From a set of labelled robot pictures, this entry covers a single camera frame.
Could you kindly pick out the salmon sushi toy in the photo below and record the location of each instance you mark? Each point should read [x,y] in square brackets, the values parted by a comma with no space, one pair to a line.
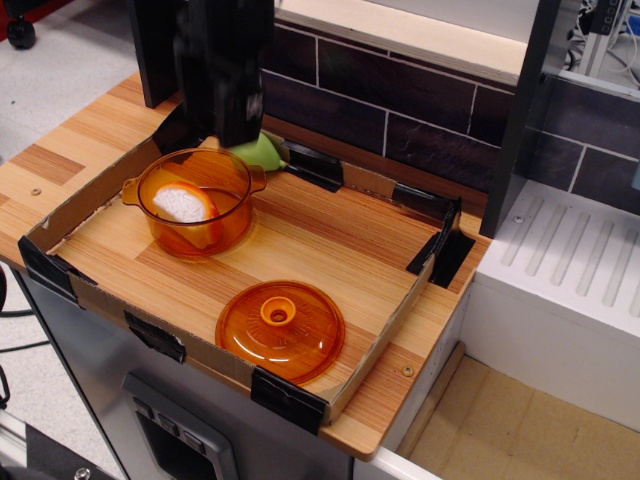
[192,212]

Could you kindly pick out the orange transparent pot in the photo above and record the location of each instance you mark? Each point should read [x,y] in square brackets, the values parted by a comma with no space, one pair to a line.
[227,179]

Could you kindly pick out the dark grey shelf post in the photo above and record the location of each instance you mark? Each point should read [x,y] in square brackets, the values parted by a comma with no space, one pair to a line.
[545,57]

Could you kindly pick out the white toy sink drainboard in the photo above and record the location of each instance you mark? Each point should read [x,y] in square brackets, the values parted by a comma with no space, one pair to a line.
[555,302]

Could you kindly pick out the light wooden shelf board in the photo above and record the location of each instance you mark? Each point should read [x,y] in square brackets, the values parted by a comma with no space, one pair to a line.
[421,38]

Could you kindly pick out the black vertical post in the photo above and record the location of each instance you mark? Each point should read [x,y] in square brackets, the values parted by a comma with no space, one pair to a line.
[154,25]

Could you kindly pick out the silver toy oven front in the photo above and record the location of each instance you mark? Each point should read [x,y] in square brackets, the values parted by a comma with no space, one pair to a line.
[143,403]

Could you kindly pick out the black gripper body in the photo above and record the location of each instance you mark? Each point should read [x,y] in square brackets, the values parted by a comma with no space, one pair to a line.
[217,48]

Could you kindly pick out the black caster wheel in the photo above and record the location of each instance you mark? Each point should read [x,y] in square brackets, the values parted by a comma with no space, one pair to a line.
[21,33]

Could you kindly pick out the orange transparent pot lid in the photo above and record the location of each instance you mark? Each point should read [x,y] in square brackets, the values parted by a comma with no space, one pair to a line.
[289,328]

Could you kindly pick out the cardboard fence with black tape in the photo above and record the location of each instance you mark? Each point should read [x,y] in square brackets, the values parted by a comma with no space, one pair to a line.
[393,265]

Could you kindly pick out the green toy pear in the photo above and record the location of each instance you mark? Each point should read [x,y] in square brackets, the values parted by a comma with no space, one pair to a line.
[260,152]

